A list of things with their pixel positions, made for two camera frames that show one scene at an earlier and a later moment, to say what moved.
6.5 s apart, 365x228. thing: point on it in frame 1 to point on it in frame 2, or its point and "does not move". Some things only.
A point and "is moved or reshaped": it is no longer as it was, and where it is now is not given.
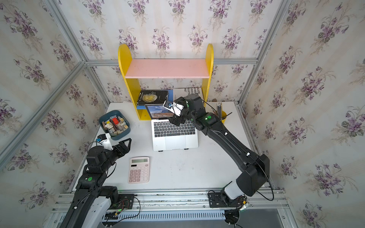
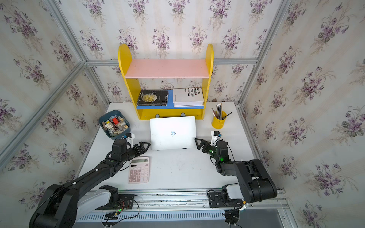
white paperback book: x=178 y=92 does not move
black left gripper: x=122 y=147 to x=142 y=146
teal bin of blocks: x=115 y=124 does not move
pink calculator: x=139 y=170 does not move
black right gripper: x=177 y=120 to x=207 y=144
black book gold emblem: x=152 y=97 does not move
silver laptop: x=167 y=135 is moved or reshaped
